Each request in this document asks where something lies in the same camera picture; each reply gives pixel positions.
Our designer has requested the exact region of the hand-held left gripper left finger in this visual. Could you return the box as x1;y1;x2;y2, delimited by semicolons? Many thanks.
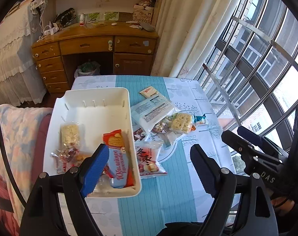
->
20;143;110;236

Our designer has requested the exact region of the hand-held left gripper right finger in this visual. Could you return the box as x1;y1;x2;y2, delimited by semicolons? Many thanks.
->
190;144;279;236

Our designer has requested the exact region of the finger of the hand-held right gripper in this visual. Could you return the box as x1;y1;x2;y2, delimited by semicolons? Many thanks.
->
221;130;282;175
238;126;288;157

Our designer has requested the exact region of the blue red biscuit packet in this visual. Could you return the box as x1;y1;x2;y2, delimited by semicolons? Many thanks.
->
103;129;137;189

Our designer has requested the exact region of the clear mixed nut packet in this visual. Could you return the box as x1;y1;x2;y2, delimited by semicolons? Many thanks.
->
51;147;93;175
151;118;173;134

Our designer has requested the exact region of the puffed rice cracker packet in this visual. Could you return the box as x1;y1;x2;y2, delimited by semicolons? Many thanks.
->
60;122;87;150
169;112;194;134

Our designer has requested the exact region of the teal dark snack packet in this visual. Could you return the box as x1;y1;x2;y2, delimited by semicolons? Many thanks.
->
192;113;208;126

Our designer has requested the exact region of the white plastic tray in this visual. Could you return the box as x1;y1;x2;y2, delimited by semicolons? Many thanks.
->
43;87;143;199

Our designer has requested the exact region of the red white date packet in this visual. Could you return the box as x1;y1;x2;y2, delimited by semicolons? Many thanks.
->
134;141;168;179

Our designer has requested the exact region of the dark brown snack packet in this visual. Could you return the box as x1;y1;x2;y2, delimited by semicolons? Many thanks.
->
134;128;149;142

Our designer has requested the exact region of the large white teal snack bag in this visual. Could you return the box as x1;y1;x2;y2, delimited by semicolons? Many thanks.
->
130;95;175;133

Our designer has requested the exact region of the person's right hand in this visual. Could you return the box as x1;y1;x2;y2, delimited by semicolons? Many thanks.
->
272;198;297;227

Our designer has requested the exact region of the large barred window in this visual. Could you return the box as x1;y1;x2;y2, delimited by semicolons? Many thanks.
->
196;0;298;175

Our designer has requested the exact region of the pastel fleece blanket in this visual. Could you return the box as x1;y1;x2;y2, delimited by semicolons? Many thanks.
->
0;103;53;229

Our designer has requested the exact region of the small beige cracker packet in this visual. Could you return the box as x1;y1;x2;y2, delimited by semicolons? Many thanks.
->
139;86;162;100

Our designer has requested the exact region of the white trash bag bin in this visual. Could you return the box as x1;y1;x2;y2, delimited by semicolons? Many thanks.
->
74;60;101;79

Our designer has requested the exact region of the cream patterned curtain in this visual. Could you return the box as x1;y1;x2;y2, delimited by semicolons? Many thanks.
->
150;0;254;80

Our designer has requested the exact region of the wooden desk with drawers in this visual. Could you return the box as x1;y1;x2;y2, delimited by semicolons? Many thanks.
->
31;21;159;94

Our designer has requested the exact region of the white charger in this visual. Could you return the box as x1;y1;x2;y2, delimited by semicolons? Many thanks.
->
37;22;61;41

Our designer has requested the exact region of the grey pouch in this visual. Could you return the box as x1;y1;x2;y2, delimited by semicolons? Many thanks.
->
139;22;156;32

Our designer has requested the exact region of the white tube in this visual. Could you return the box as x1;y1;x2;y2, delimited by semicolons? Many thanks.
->
126;20;142;29

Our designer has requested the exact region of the green picture card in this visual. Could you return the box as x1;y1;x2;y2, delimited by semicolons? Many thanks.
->
86;13;103;22
103;12;120;21

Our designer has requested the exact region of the floral pencil pouch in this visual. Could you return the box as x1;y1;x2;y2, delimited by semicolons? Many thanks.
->
53;8;77;29

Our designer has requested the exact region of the wooden bookshelf hutch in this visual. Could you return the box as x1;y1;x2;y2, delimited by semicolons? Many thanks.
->
41;0;164;27

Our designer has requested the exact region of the hanging patterned cloth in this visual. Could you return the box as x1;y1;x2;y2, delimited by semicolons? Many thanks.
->
30;0;47;14

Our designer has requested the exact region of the black cable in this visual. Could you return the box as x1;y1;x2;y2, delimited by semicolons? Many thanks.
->
0;104;28;204

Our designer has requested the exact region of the white cable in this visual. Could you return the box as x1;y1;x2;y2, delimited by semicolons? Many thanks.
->
39;0;52;30

